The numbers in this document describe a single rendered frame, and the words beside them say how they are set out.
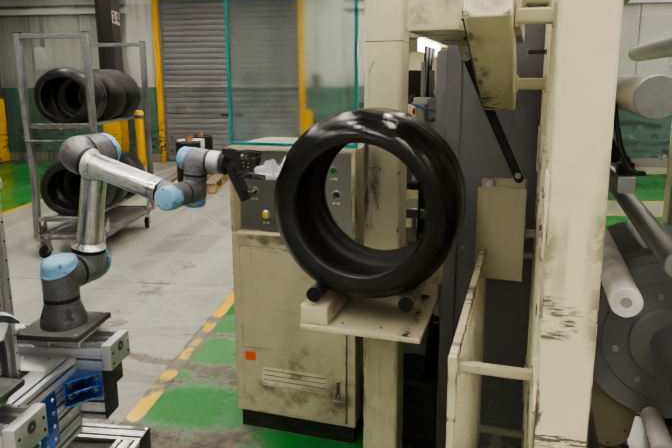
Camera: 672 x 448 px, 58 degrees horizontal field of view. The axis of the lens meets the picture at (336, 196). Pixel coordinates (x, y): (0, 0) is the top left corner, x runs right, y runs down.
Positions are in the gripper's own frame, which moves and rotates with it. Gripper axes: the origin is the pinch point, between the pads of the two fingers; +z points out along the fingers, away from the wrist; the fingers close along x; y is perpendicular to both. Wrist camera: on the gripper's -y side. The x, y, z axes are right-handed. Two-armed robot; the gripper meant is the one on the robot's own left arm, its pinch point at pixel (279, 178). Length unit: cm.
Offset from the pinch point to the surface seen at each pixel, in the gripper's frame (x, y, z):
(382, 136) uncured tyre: -11.3, 18.4, 33.7
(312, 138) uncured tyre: -10.9, 15.3, 13.5
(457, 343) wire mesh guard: -54, -17, 64
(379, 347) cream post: 27, -62, 32
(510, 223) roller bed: 20, -7, 70
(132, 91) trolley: 338, -10, -299
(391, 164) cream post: 26.6, 4.9, 29.2
